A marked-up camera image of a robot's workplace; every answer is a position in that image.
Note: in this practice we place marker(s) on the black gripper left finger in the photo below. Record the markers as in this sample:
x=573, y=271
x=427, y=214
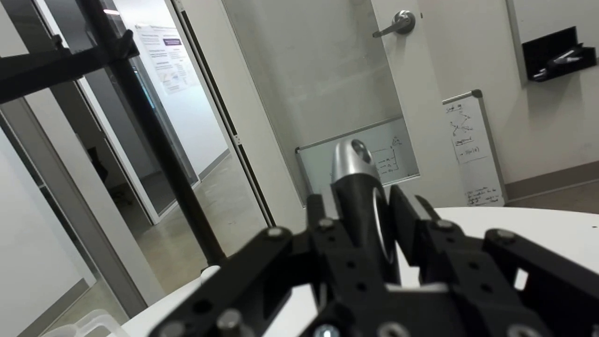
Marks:
x=250, y=269

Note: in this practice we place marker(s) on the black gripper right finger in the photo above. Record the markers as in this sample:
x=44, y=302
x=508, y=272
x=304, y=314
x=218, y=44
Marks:
x=437, y=250

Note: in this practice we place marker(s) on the small whiteboard with notes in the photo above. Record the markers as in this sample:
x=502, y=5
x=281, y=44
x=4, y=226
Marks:
x=474, y=151

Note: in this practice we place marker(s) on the clear plastic measuring cup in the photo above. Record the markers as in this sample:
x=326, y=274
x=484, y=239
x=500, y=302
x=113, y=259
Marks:
x=87, y=325

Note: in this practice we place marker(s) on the black camera stand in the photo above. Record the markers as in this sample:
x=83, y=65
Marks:
x=156, y=143

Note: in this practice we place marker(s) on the grey glass wall frame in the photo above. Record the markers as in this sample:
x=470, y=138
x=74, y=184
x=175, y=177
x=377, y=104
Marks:
x=94, y=231

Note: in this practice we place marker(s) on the black wall tray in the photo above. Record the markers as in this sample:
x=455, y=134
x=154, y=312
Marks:
x=558, y=57

